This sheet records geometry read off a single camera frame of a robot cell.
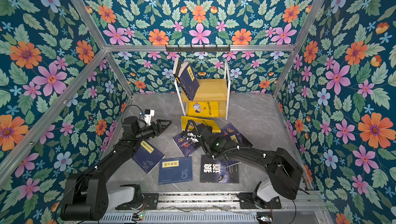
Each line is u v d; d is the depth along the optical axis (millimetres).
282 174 418
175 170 821
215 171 820
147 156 884
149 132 739
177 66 770
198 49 927
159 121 736
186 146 906
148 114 771
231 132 960
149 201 738
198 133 577
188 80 841
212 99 897
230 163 821
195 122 861
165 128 750
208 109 1045
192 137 687
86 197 407
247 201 710
